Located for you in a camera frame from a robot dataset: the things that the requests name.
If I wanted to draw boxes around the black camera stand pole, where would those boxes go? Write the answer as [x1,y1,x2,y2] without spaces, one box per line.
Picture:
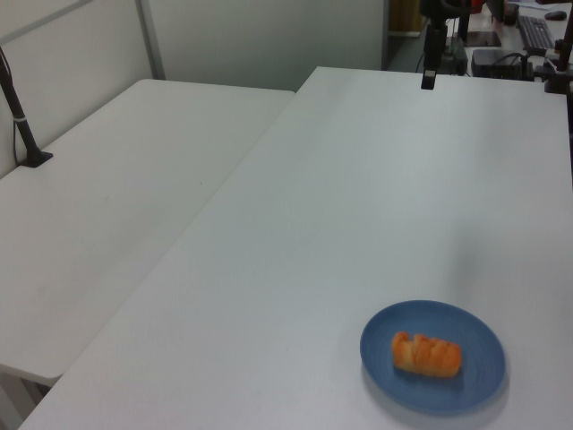
[0,44,55,169]

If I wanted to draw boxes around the white side table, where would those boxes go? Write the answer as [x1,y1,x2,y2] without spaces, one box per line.
[0,78,296,390]

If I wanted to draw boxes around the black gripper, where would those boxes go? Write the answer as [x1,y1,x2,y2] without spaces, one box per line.
[419,0,463,91]

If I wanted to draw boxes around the dark clamp camera stand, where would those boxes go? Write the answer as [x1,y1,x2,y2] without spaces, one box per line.
[543,26,573,96]

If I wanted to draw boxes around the black electronics box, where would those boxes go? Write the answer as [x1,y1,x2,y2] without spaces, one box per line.
[471,47,535,81]

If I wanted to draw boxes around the black thin upright pole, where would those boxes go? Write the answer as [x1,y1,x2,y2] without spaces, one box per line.
[458,0,471,46]

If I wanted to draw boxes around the orange bread roll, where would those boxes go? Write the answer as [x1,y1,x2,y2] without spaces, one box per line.
[391,331,463,380]

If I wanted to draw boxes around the black keyboard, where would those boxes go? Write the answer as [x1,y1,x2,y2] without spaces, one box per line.
[517,15,555,49]

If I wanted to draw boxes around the blue round plate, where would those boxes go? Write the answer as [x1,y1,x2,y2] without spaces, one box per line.
[359,299,507,412]

